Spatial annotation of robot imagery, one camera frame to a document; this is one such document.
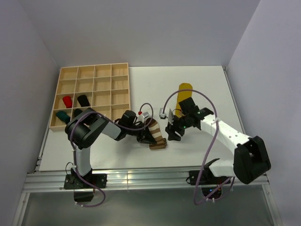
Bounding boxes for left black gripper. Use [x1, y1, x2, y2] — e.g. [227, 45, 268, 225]
[126, 122, 156, 145]

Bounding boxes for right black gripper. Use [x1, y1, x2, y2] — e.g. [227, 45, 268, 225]
[166, 113, 191, 141]

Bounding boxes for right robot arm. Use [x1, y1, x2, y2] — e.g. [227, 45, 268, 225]
[165, 97, 271, 184]

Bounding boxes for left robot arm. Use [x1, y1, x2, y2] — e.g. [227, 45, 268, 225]
[65, 107, 157, 188]

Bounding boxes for yellow cartoon sock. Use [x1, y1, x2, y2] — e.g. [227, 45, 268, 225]
[174, 83, 193, 118]

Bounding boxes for wooden compartment tray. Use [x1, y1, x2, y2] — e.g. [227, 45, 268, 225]
[49, 63, 130, 131]

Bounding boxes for black rolled sock lower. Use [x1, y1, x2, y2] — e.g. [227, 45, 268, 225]
[73, 109, 83, 118]

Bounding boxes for black rolled sock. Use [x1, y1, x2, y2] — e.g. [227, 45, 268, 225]
[77, 95, 90, 107]
[73, 109, 83, 118]

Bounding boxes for black rolled sock upper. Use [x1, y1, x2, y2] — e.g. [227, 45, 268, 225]
[77, 95, 90, 107]

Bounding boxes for teal rolled sock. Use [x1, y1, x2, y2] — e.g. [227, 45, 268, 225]
[55, 111, 71, 124]

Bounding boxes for red rolled sock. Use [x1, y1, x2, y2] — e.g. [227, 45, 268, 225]
[62, 96, 72, 108]

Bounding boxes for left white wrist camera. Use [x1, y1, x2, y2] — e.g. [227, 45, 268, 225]
[137, 112, 151, 123]

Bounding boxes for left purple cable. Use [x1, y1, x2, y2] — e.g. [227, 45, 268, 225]
[65, 103, 155, 208]

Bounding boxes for aluminium front rail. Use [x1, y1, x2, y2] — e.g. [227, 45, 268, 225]
[23, 164, 270, 194]

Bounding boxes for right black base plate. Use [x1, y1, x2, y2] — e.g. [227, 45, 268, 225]
[187, 168, 231, 186]

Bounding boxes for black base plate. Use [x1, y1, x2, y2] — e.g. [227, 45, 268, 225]
[63, 173, 108, 190]
[187, 168, 231, 186]

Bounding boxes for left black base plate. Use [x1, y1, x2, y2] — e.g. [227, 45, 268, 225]
[63, 173, 108, 190]

